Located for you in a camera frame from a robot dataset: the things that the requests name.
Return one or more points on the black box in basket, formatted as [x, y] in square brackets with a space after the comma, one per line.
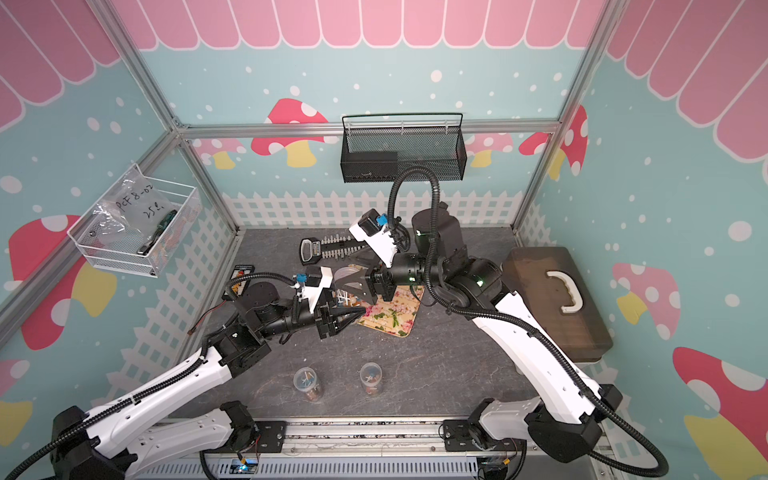
[369, 166]

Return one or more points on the green tool in basket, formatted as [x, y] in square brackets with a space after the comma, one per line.
[145, 248]

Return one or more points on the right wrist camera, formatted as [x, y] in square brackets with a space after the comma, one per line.
[371, 229]

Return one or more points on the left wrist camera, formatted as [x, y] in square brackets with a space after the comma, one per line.
[310, 285]

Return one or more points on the brown plastic toolbox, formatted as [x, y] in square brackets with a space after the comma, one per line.
[555, 293]

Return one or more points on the clear candy jar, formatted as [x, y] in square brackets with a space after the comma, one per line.
[347, 284]
[307, 382]
[371, 375]

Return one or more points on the clear plastic zip bag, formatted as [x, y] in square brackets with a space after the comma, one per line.
[131, 209]

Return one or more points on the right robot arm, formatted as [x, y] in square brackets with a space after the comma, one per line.
[564, 418]

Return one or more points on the floral rectangular tray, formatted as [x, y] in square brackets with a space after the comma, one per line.
[395, 318]

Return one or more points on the white wire basket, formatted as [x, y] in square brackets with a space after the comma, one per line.
[121, 257]

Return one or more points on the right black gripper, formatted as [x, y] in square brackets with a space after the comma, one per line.
[383, 272]

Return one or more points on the black wire mesh basket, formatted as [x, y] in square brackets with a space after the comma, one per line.
[431, 140]

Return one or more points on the black socket holder rail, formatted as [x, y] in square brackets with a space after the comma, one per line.
[312, 250]

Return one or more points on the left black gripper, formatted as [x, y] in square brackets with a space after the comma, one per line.
[325, 321]

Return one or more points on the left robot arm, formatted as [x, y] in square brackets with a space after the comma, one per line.
[120, 439]

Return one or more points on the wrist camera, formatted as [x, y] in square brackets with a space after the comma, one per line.
[371, 229]
[310, 285]

